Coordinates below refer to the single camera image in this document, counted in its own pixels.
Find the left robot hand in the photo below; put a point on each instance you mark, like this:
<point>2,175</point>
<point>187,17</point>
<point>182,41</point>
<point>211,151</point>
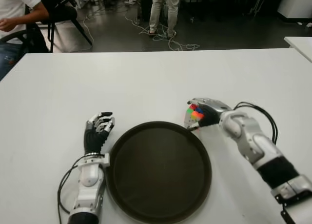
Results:
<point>93,138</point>

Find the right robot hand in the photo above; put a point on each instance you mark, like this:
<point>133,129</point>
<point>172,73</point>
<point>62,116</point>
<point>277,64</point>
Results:
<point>212,111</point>

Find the multicoloured Rubik's cube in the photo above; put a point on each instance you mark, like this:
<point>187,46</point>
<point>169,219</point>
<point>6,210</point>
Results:
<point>193,115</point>

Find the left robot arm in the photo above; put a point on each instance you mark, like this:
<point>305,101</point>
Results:
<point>89,180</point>

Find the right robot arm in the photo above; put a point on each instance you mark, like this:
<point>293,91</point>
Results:
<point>258,143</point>

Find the round dark brown plate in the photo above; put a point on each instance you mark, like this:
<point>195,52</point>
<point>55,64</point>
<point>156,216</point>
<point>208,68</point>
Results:
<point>158,172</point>

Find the white side table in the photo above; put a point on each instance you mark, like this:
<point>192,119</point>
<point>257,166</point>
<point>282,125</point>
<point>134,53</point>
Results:
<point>301,44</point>

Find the folded metal stand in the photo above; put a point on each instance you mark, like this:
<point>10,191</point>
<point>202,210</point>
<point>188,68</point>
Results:
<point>256,6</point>

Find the person in grey trousers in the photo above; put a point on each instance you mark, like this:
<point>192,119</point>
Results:
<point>158,9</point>

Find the black office chair armrest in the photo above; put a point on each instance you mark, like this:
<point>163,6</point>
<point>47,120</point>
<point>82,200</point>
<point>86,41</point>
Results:
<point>31,38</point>

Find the small white crumpled object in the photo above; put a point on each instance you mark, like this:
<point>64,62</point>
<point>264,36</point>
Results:
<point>309,25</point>
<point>299,23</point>

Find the black chair with slanted legs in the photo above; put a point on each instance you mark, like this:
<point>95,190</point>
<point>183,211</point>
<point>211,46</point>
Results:
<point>62,13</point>

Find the white cabinet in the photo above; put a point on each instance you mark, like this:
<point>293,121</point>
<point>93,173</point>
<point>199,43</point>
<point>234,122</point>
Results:
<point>296,4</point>

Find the seated person white polo shirt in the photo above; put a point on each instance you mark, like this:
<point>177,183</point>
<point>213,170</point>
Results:
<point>12,4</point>

